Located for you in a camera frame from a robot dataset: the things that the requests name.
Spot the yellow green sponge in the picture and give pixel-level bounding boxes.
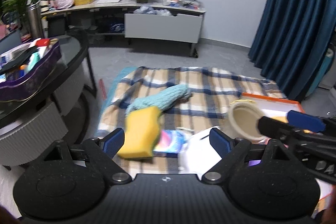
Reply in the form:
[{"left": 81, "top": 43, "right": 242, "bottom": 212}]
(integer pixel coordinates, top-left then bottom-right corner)
[{"left": 117, "top": 106, "right": 162, "bottom": 160}]

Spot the blue tissue pack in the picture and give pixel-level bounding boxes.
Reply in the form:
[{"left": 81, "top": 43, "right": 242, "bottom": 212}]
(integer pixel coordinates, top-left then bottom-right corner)
[{"left": 153, "top": 128, "right": 192, "bottom": 159}]

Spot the light blue knit cloth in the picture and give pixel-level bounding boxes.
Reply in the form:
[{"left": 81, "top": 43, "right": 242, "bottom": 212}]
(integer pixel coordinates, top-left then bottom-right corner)
[{"left": 125, "top": 84, "right": 193, "bottom": 116}]

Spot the yellow microfiber cloth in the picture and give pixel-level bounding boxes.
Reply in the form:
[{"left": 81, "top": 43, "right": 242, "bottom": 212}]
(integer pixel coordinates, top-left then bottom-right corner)
[{"left": 273, "top": 116, "right": 288, "bottom": 123}]

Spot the orange white box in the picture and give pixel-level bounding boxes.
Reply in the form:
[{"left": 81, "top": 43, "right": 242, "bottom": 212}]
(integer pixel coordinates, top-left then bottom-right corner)
[{"left": 228, "top": 93, "right": 335, "bottom": 211}]

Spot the purple tissue pack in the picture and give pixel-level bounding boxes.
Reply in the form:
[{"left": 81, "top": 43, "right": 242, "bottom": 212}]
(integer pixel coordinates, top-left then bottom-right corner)
[{"left": 248, "top": 160, "right": 261, "bottom": 166}]

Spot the beige paper cup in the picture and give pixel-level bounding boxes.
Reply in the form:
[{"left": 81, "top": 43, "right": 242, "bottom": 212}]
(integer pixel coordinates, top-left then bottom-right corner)
[{"left": 223, "top": 100, "right": 266, "bottom": 143}]

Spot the teal suitcase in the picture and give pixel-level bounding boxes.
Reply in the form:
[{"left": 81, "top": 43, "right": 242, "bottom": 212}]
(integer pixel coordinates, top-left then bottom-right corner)
[{"left": 306, "top": 43, "right": 335, "bottom": 97}]

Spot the round black glass table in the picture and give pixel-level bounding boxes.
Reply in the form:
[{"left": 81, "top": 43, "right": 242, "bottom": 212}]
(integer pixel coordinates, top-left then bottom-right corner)
[{"left": 1, "top": 28, "right": 97, "bottom": 169}]

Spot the blue curtain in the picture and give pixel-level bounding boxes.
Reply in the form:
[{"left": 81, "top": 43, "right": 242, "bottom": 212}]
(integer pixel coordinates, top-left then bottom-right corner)
[{"left": 248, "top": 0, "right": 335, "bottom": 101}]

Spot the purple tray of items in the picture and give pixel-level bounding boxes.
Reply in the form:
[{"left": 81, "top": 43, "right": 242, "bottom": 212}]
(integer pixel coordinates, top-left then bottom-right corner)
[{"left": 1, "top": 38, "right": 62, "bottom": 102}]

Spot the white tv cabinet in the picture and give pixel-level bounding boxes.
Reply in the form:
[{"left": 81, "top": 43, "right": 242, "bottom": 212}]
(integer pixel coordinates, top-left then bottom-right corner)
[{"left": 42, "top": 0, "right": 206, "bottom": 58}]

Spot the steel thermos bottle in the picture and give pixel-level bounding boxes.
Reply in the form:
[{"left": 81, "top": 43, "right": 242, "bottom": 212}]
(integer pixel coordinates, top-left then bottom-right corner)
[{"left": 27, "top": 1, "right": 45, "bottom": 39}]

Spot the potted plant on table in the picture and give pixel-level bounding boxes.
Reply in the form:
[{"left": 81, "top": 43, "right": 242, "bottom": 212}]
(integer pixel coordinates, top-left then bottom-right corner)
[{"left": 2, "top": 0, "right": 49, "bottom": 35}]

